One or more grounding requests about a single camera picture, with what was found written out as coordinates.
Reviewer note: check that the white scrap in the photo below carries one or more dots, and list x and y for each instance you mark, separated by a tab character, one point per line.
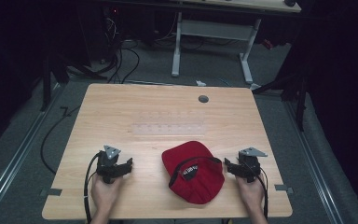
200	83

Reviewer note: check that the red cap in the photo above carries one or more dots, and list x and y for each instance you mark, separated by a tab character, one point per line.
195	183

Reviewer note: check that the metal floor rail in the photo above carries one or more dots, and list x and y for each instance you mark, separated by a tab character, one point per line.
313	161
18	155

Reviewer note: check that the person's right hand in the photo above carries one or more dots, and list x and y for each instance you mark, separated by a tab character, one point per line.
251	194

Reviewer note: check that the grey tape piece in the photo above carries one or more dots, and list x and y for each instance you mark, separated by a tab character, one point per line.
282	188
52	192

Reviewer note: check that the red object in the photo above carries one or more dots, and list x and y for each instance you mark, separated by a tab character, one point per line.
268	44

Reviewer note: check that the person's left hand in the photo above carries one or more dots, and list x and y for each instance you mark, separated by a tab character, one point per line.
105	194

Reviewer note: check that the dark round object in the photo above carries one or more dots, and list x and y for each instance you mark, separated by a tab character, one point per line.
290	2

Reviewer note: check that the white-framed desk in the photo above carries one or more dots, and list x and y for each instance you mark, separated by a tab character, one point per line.
214	29

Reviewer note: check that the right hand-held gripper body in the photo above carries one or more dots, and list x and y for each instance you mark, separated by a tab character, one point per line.
249	163

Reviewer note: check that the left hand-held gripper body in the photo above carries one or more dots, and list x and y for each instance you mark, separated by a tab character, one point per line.
108	160

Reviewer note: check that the black stand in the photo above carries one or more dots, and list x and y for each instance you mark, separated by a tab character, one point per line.
300	102
48	81

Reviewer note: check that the dark equipment cabinet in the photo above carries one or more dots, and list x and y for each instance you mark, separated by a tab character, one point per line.
96	34

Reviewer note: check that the clear tape patch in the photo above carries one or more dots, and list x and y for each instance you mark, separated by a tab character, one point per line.
167	129

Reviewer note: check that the grey table grommet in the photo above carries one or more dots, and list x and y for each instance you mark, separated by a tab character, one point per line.
203	99

